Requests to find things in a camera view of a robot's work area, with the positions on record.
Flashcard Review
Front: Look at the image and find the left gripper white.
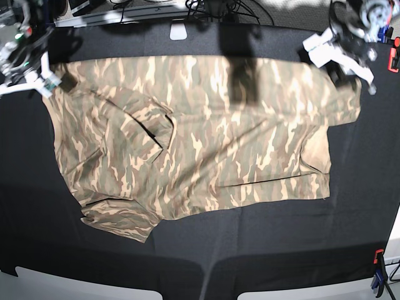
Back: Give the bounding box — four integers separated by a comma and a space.
302, 27, 378, 96

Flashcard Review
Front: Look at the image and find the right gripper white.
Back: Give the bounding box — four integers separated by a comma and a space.
1, 51, 61, 97

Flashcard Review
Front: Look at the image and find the camouflage t-shirt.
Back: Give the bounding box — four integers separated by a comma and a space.
43, 55, 361, 242

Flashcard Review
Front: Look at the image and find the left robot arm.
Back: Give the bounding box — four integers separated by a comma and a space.
302, 0, 399, 95

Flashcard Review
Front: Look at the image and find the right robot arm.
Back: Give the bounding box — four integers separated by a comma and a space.
1, 1, 61, 98

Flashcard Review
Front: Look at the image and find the blue clamp far right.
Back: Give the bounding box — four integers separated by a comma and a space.
377, 25, 394, 43

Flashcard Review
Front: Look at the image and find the red clamp far right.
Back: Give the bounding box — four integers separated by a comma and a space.
387, 37, 399, 73

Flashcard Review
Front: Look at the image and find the black table cloth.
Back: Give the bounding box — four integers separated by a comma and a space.
0, 22, 400, 300

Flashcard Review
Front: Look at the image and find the orange blue clamp right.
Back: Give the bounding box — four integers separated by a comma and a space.
371, 249, 388, 298

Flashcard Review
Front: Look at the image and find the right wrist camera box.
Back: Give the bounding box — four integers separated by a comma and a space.
39, 75, 61, 98

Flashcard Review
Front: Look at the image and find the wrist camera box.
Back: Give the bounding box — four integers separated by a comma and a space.
39, 75, 61, 98
302, 28, 341, 68

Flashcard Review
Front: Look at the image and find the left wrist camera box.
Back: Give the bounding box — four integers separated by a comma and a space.
302, 28, 341, 68

